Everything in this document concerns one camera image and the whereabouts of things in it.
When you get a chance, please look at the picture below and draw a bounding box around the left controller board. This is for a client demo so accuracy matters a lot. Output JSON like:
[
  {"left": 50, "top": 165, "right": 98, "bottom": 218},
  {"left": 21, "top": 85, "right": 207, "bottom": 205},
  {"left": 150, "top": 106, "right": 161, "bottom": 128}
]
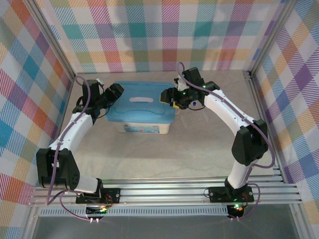
[{"left": 86, "top": 204, "right": 108, "bottom": 223}]

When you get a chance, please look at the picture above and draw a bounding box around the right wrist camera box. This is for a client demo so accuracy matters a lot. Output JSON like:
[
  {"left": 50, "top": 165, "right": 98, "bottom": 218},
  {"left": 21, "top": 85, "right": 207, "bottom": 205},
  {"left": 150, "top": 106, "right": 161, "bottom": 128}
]
[{"left": 173, "top": 77, "right": 188, "bottom": 92}]

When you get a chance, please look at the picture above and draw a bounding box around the left aluminium side rail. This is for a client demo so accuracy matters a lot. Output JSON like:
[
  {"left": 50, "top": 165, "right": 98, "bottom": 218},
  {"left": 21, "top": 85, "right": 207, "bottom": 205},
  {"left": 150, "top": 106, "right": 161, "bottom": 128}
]
[{"left": 43, "top": 73, "right": 77, "bottom": 186}]

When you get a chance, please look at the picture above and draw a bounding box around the purple cable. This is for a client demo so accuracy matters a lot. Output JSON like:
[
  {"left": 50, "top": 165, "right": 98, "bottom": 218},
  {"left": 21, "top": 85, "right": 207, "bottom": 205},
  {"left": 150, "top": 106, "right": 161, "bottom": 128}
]
[
  {"left": 46, "top": 75, "right": 105, "bottom": 222},
  {"left": 177, "top": 62, "right": 276, "bottom": 221}
]

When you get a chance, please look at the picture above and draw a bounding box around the aluminium side rail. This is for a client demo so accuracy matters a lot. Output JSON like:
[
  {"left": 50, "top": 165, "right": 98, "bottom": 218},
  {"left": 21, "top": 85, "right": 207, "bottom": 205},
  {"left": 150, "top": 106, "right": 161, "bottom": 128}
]
[
  {"left": 243, "top": 71, "right": 287, "bottom": 182},
  {"left": 43, "top": 73, "right": 77, "bottom": 186}
]

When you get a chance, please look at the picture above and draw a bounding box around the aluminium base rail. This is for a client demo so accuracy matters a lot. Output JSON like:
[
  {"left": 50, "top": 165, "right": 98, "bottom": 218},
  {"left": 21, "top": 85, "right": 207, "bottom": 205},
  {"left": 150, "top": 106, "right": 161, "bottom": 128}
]
[{"left": 27, "top": 177, "right": 304, "bottom": 207}]

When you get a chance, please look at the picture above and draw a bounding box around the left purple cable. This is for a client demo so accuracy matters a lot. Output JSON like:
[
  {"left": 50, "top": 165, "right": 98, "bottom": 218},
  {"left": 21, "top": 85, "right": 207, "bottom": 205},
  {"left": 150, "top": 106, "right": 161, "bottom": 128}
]
[{"left": 46, "top": 75, "right": 105, "bottom": 222}]

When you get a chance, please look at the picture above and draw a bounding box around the white slotted cable duct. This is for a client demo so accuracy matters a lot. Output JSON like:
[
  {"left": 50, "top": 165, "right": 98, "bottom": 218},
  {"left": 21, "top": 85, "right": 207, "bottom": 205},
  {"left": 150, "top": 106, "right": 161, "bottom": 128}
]
[{"left": 39, "top": 208, "right": 229, "bottom": 217}]

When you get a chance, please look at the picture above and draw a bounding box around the left aluminium corner post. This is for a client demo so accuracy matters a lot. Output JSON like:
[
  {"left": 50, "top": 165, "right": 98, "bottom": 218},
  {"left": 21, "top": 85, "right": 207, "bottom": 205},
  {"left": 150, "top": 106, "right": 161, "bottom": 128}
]
[{"left": 23, "top": 0, "right": 76, "bottom": 79}]

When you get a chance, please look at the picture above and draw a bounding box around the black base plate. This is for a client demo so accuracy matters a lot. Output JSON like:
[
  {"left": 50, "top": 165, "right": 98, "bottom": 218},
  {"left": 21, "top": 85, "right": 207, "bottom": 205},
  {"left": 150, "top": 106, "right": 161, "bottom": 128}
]
[
  {"left": 75, "top": 188, "right": 121, "bottom": 205},
  {"left": 208, "top": 185, "right": 255, "bottom": 203}
]

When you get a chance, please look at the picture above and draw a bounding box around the right aluminium corner post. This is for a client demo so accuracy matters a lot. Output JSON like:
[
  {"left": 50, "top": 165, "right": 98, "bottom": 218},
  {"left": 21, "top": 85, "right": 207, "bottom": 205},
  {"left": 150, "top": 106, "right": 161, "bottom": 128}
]
[{"left": 249, "top": 0, "right": 300, "bottom": 78}]

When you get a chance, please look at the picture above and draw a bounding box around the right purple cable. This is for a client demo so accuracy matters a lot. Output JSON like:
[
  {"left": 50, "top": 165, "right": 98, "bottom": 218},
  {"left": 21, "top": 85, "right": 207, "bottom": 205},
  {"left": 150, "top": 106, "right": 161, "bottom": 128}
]
[{"left": 177, "top": 62, "right": 276, "bottom": 221}]

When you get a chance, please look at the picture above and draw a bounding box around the aluminium corner post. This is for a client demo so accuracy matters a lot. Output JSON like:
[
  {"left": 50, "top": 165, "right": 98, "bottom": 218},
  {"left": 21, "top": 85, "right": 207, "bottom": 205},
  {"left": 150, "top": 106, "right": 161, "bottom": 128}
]
[
  {"left": 249, "top": 0, "right": 300, "bottom": 78},
  {"left": 23, "top": 0, "right": 76, "bottom": 79}
]

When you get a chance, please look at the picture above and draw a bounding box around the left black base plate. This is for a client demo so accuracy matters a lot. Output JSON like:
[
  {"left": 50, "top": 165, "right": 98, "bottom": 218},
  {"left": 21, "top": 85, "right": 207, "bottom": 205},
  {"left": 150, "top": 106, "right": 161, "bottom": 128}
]
[{"left": 75, "top": 188, "right": 121, "bottom": 205}]

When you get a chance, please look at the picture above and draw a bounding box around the clear plastic storage bin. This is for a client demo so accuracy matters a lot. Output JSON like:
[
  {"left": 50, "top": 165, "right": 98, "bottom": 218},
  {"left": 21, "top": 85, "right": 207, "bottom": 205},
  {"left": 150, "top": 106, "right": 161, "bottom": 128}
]
[{"left": 113, "top": 119, "right": 175, "bottom": 135}]

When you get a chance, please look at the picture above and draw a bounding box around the controller board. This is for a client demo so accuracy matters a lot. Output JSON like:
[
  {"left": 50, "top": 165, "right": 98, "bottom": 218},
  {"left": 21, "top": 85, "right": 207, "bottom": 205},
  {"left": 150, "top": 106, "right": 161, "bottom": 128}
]
[
  {"left": 86, "top": 204, "right": 108, "bottom": 223},
  {"left": 227, "top": 203, "right": 246, "bottom": 221}
]

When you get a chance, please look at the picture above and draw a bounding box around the blue plastic bin lid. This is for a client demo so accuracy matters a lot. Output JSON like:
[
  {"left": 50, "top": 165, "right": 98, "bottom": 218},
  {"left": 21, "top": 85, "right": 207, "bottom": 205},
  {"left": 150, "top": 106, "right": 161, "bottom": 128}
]
[{"left": 106, "top": 81, "right": 176, "bottom": 125}]

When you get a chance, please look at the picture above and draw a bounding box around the right aluminium side rail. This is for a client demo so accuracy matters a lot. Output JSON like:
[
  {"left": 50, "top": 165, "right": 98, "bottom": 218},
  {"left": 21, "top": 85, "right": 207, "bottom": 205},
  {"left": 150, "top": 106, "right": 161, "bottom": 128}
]
[{"left": 243, "top": 71, "right": 287, "bottom": 182}]

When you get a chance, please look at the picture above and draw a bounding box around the right controller board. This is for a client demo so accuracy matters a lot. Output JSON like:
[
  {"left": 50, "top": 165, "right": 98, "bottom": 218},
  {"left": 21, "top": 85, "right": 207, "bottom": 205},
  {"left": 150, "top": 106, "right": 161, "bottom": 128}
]
[{"left": 227, "top": 203, "right": 246, "bottom": 221}]

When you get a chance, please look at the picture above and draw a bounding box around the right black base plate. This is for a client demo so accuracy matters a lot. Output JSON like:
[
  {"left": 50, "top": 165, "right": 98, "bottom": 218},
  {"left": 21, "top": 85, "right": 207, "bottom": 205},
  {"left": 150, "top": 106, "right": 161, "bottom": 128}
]
[{"left": 208, "top": 185, "right": 255, "bottom": 203}]

